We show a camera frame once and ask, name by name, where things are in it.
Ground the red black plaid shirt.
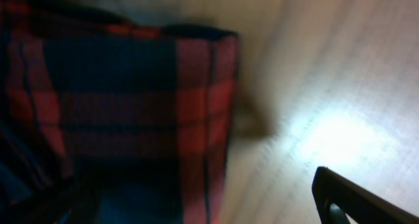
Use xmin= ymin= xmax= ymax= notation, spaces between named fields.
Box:
xmin=1 ymin=0 xmax=240 ymax=223

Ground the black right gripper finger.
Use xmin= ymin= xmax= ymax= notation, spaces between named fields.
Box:
xmin=312 ymin=166 xmax=418 ymax=224

